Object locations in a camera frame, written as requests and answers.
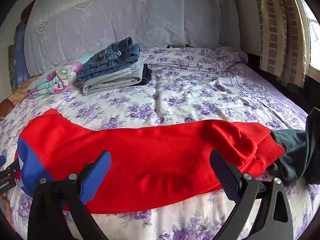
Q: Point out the dark green pants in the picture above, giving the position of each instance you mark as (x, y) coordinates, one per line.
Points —
(300, 150)

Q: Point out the green patterned cloth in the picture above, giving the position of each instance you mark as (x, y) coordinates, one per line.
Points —
(11, 67)

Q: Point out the blue patterned cloth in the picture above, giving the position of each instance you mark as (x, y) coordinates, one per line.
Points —
(21, 55)

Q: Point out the beige checked curtain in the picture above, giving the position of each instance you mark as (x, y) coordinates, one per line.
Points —
(275, 30)

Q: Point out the folded floral blanket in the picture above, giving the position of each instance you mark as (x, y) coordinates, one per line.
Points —
(57, 80)

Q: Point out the folded grey pants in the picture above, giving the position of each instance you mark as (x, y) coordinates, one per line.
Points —
(112, 82)

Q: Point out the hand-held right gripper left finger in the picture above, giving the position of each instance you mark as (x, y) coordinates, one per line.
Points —
(96, 175)

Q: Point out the small dark object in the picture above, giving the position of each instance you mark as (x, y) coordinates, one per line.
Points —
(172, 47)

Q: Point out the red pants with striped side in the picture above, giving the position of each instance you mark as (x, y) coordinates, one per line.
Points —
(150, 160)

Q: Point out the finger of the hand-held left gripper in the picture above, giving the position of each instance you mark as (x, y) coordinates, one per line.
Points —
(13, 168)

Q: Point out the dark bed frame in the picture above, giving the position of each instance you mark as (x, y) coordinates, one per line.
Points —
(287, 90)

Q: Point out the purple floral bed sheet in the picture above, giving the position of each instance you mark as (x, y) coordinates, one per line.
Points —
(175, 92)

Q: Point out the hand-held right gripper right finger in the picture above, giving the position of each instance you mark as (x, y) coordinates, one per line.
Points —
(226, 180)

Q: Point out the window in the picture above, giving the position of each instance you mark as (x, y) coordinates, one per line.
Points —
(312, 42)

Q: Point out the brown pillow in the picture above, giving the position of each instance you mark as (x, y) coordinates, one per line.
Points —
(15, 97)

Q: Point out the white lace cover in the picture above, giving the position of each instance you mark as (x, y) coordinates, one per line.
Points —
(112, 17)

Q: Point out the folded blue jeans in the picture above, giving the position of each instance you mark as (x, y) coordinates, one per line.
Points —
(110, 60)

